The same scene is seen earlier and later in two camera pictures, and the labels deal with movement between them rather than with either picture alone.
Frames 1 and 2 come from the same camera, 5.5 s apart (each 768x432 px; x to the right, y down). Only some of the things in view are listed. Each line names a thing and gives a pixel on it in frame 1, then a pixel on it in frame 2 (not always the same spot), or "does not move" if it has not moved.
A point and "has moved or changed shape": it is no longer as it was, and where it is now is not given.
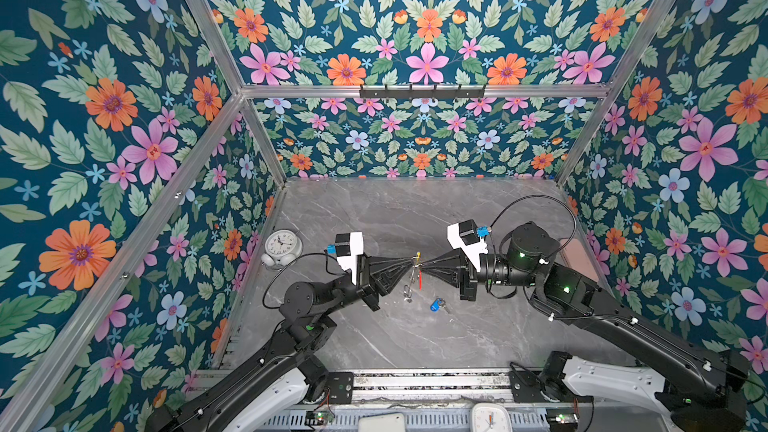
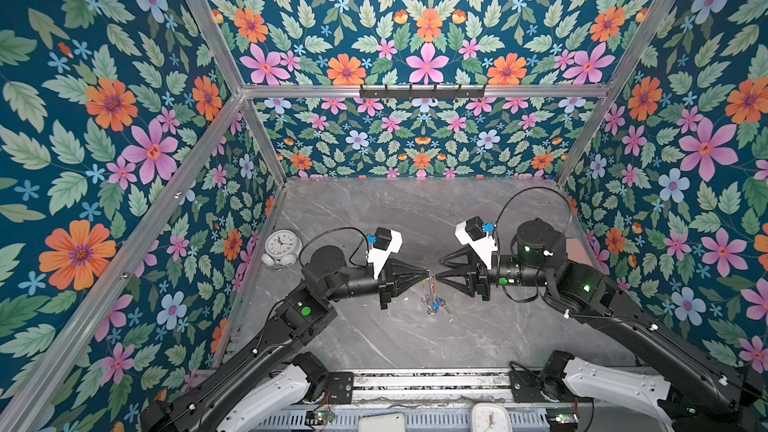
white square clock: x=490 y=417 does not move
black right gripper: x=464 y=274 does not move
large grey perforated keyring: x=407 y=290 has moved or changed shape
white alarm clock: x=281 y=247 does not move
